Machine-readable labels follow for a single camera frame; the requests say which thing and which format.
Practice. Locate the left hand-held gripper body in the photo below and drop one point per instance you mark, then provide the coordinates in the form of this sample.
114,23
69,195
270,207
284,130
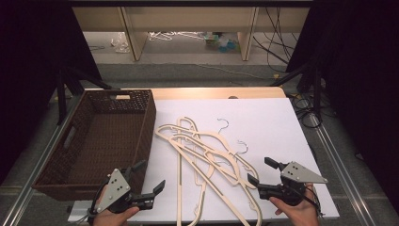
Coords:
117,186

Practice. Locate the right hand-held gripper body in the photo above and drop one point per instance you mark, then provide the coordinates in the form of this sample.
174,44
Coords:
298,174

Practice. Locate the brown woven basket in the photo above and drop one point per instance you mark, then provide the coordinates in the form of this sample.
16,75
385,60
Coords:
103,141

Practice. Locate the person's left hand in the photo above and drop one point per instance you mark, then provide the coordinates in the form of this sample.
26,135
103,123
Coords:
109,219

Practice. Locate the person's right hand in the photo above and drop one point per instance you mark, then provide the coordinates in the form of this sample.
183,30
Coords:
301,216

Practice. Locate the white paper sheet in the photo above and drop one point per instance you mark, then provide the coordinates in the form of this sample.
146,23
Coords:
276,132

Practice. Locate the black metal stand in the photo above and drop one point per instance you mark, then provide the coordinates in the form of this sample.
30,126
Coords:
62,94
313,84

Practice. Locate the black curtain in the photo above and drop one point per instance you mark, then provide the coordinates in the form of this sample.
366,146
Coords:
360,78
31,62

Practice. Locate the clear plastic bag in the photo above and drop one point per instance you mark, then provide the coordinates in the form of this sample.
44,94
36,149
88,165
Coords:
120,44

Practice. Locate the colourful plastic packets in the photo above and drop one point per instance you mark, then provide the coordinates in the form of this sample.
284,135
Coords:
224,44

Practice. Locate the white hangers on floor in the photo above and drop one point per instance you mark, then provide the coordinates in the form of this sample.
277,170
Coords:
163,36

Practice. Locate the beige wooden desk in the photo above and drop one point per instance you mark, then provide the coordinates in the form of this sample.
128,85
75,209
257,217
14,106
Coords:
188,19

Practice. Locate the aluminium rail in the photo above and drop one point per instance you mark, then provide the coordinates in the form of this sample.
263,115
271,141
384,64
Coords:
37,166
342,169

